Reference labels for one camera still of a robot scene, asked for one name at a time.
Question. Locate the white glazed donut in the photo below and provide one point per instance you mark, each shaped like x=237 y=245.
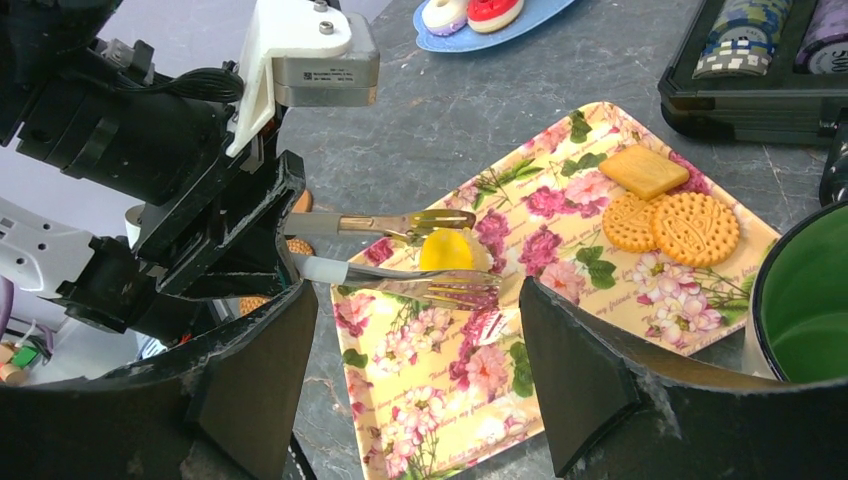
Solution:
x=444 y=17

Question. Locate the black poker chip case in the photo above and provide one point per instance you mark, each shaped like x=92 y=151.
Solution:
x=767 y=72

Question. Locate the red glazed donut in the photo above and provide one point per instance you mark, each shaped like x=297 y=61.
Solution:
x=487 y=16

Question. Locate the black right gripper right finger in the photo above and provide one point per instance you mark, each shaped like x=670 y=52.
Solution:
x=615 y=406

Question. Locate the floral rectangular tray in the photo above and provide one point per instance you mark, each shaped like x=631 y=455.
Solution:
x=434 y=392

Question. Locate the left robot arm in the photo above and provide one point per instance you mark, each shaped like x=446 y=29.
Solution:
x=100 y=280

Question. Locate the cork coaster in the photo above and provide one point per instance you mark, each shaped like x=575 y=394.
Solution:
x=304 y=204

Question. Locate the green-inside floral mug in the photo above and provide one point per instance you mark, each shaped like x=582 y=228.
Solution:
x=796 y=330

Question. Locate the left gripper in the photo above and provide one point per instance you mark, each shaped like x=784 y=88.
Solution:
x=99 y=110

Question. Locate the silver serving tongs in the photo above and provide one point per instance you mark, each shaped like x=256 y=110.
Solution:
x=399 y=274

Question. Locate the square yellow biscuit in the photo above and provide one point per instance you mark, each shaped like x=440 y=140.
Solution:
x=643 y=172

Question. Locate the round orange biscuit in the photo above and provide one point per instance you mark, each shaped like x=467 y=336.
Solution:
x=695 y=229
x=627 y=220

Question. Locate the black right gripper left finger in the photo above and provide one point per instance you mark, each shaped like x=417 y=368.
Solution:
x=221 y=406

